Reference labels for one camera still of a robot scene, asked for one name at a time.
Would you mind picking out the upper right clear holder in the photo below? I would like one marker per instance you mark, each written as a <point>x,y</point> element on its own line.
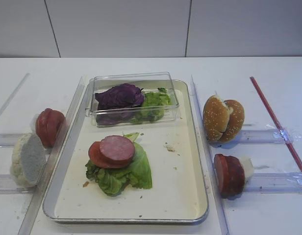
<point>252,134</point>

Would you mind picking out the green lettuce on tray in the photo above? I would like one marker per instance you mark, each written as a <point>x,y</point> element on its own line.
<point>113,181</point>

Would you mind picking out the right sesame bun half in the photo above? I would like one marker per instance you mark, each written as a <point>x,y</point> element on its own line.
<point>236,120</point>

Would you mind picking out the upper left clear holder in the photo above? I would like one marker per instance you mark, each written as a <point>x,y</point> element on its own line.
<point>11,139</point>

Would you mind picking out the tomato slice on tray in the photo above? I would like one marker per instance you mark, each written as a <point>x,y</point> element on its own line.
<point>98,159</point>

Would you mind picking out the white cheese piece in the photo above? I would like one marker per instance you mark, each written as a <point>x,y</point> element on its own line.
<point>247,167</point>

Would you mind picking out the clear far left strip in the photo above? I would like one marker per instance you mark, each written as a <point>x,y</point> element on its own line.
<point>12,95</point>

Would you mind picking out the red plastic strip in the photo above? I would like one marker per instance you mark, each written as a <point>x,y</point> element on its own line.
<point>277,123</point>

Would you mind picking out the cream metal baking tray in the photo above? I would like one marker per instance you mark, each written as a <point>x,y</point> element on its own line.
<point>177,196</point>

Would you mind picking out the clear holder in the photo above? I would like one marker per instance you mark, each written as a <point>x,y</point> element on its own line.
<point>252,134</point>
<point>11,139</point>
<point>8,186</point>
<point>275,183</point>

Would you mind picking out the white bread slice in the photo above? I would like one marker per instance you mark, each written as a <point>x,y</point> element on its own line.
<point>28,160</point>

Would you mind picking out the round pink meat slice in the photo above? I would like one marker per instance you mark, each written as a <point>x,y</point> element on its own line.
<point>117,149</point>

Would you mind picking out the sesame bun half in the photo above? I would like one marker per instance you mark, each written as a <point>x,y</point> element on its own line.
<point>236,120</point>
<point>215,117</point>

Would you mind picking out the left sesame bun half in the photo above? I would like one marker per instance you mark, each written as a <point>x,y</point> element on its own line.
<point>215,117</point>

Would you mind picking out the clear plastic container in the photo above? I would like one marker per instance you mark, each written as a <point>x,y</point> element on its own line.
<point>148,82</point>

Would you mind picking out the clear rail of tray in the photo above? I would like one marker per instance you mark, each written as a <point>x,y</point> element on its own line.
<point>41,187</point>
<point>209,162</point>

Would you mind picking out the purple cabbage leaves in container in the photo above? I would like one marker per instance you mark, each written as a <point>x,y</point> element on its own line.
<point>118,97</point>

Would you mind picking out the stacked meat patty slices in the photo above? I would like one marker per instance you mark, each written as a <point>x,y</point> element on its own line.
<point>230,175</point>

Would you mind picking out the lower left clear holder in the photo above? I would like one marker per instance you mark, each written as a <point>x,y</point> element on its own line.
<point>8,186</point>

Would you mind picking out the clear rail right of tray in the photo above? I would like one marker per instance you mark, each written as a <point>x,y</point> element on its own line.
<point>209,162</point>

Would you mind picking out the green lettuce in container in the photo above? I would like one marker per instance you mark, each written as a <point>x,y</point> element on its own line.
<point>151,107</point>

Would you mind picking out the clear rail left of tray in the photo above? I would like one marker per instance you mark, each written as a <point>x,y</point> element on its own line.
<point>41,187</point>

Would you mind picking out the lower right clear holder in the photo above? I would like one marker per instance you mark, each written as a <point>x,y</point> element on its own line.
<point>275,183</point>

